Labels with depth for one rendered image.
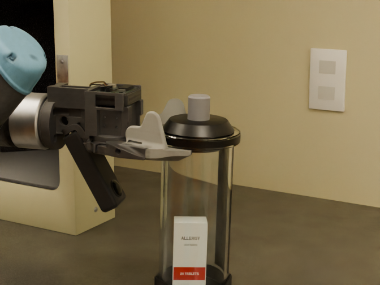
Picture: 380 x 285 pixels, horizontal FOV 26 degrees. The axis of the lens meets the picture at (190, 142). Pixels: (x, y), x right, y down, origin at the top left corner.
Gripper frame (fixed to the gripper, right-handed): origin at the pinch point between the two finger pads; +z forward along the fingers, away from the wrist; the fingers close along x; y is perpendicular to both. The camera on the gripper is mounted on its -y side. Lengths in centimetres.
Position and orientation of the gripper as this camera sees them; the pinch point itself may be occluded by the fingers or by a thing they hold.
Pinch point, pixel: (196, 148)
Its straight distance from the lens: 104.8
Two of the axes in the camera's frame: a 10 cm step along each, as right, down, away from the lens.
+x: 2.7, -2.2, 9.4
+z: 9.6, 0.7, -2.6
